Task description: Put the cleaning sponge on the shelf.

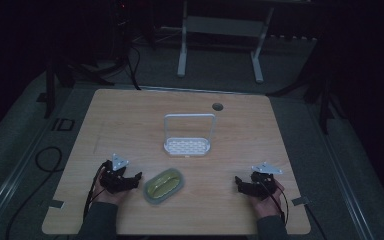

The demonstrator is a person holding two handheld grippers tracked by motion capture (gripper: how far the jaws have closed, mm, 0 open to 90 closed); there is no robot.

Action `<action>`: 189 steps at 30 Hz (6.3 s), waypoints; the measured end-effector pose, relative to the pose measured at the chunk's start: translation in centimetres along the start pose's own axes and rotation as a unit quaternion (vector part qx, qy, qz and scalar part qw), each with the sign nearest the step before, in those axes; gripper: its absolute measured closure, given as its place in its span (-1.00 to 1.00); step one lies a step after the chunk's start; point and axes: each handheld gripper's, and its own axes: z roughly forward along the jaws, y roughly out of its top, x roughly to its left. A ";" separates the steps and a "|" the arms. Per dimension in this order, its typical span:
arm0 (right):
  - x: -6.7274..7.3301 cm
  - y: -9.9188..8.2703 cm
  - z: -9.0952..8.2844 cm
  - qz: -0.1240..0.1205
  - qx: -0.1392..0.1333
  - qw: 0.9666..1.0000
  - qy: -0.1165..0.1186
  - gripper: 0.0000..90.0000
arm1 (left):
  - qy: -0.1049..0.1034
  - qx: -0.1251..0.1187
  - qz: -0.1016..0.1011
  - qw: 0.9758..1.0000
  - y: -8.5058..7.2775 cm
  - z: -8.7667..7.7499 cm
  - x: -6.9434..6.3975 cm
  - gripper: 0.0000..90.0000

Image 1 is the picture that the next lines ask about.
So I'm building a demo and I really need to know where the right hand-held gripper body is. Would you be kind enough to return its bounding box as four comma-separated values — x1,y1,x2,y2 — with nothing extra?
245,161,284,201

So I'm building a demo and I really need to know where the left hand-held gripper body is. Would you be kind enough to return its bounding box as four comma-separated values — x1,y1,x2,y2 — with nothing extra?
99,153,132,195

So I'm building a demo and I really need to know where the person's left hand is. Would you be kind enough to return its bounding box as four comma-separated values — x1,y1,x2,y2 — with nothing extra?
93,181,128,206

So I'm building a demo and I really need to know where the person's right hand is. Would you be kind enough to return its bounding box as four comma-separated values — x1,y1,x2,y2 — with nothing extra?
249,179,287,220

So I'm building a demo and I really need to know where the green soap dish grey rim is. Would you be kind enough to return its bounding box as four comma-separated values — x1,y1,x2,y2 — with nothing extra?
142,167,186,206

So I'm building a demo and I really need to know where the grey tape piece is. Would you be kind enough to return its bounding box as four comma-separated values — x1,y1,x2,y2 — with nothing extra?
291,196,311,207
48,198,65,210

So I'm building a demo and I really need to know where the black tripod stand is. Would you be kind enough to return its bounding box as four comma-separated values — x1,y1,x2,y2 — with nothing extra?
43,39,115,120
266,39,339,135

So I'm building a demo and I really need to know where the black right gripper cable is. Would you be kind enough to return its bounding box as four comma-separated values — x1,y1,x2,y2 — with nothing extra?
262,181,290,225

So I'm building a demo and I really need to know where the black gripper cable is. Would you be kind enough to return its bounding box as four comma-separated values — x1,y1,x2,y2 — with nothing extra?
262,181,290,225
82,162,108,222

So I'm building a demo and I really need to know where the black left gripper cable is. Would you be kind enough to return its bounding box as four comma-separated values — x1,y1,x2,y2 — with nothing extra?
82,162,108,222

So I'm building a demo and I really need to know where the white rack with handle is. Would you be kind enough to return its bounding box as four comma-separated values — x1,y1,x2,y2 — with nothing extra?
162,113,217,158

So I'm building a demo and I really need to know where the black floor cable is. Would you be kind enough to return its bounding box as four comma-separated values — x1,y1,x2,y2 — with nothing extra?
4,145,65,240

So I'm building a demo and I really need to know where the black hanging cable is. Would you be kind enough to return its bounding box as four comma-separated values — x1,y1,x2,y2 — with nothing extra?
125,44,142,91

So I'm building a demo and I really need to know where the white metal desk frame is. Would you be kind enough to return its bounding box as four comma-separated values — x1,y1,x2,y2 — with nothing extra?
176,0,275,85

